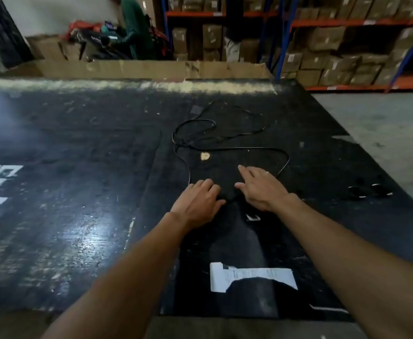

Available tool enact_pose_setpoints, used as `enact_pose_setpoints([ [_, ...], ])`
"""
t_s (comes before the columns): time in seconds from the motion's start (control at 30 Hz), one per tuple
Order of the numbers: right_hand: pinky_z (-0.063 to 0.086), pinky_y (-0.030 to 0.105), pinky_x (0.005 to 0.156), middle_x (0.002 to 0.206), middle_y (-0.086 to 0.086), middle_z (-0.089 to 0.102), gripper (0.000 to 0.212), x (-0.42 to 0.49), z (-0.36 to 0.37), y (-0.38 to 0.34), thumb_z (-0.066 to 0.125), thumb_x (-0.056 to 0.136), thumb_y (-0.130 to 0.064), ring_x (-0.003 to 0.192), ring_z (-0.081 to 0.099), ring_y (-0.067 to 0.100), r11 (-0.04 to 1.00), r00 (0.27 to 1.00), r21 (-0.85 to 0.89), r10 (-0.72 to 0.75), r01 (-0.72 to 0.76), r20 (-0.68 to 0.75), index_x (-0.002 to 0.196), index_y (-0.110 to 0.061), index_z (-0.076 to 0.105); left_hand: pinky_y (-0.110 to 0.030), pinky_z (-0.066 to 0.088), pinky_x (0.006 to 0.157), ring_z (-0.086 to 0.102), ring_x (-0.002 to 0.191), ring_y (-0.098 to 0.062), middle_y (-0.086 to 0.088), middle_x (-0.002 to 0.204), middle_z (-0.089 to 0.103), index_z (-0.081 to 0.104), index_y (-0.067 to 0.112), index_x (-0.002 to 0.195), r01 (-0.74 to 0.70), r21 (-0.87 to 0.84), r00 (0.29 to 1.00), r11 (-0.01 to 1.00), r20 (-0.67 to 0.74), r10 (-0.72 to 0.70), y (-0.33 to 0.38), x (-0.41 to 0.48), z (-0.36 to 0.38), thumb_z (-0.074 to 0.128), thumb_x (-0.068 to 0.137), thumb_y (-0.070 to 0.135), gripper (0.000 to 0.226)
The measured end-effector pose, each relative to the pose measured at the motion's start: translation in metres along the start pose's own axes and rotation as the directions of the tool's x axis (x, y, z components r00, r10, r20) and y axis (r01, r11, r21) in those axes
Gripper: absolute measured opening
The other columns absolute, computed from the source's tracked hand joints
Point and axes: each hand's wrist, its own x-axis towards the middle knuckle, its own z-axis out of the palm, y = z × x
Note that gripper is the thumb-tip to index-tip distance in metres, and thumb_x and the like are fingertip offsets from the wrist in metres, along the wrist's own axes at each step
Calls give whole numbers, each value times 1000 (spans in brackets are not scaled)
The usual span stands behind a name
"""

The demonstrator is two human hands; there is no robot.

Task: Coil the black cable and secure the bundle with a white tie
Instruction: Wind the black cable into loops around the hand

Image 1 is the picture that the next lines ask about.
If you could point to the clear tape piece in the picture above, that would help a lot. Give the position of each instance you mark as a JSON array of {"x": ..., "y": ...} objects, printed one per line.
[{"x": 196, "y": 109}]

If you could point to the narrow blue orange shelf rack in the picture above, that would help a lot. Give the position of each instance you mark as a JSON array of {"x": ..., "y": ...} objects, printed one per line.
[{"x": 192, "y": 13}]

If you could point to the person's right forearm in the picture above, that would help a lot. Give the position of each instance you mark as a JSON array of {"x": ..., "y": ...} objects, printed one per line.
[{"x": 351, "y": 264}]

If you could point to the black motorcycle with red parts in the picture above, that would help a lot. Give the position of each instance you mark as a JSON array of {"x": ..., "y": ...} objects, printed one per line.
[{"x": 86, "y": 38}]

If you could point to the person's left hand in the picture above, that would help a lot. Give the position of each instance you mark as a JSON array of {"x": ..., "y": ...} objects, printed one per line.
[{"x": 195, "y": 202}]

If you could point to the white paper label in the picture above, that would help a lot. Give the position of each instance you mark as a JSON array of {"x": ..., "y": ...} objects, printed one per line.
[{"x": 220, "y": 278}]

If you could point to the open cardboard boxes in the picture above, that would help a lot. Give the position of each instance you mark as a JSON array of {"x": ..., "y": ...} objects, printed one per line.
[{"x": 47, "y": 47}]

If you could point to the person's right hand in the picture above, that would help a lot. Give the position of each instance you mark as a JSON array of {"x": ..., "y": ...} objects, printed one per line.
[{"x": 263, "y": 190}]

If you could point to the wide blue orange shelf rack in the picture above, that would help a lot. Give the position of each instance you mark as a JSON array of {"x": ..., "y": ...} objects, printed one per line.
[{"x": 333, "y": 22}]

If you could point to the large cardboard bin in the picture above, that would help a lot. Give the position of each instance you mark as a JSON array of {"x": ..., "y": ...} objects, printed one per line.
[{"x": 139, "y": 69}]

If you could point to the stack of tall cardboard boxes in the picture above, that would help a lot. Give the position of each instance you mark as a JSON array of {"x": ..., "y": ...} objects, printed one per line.
[{"x": 146, "y": 5}]

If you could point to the person's left forearm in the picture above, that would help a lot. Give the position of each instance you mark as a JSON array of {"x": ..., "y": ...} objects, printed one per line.
[{"x": 121, "y": 289}]

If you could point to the cardboard boxes on narrow rack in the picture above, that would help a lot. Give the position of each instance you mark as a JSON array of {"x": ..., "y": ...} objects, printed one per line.
[{"x": 211, "y": 35}]

